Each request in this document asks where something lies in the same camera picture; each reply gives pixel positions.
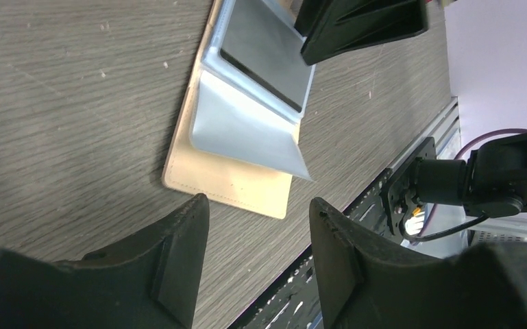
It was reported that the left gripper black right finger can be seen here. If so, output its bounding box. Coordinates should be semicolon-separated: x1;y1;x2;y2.
308;197;527;329

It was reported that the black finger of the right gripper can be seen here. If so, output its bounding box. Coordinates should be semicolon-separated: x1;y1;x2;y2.
295;0;429;65

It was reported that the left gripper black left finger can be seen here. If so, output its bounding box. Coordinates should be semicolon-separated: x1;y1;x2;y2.
0;194;209;328

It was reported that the beige leather card holder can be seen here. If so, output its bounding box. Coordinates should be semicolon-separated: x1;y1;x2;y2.
162;1;315;219

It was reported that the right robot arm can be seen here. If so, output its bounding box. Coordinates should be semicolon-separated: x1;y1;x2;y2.
295;0;527;218

